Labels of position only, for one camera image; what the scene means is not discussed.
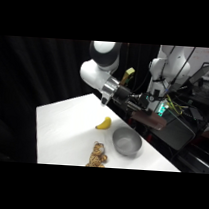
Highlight yellowish wrist camera mount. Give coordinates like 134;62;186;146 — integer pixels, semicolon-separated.
120;66;137;87

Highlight black robot stand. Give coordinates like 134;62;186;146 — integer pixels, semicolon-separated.
112;88;200;153

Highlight black curtain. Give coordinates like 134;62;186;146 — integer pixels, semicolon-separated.
0;35;161;172

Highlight grey bowl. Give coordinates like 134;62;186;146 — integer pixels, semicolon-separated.
110;126;144;158

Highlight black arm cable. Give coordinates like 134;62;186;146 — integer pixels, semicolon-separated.
164;45;197;98

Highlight yellow-green cable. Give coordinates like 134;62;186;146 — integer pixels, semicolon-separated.
164;94;191;117

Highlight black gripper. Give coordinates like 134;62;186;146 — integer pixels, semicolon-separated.
110;84;156;116

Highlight small green light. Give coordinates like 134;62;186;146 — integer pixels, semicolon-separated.
157;102;170;118

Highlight brown plastic cup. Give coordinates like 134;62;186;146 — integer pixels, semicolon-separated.
128;108;168;132

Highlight yellow banana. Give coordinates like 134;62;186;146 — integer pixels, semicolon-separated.
94;115;113;131

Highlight spotted plush leopard toy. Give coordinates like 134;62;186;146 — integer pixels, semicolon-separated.
85;141;110;169

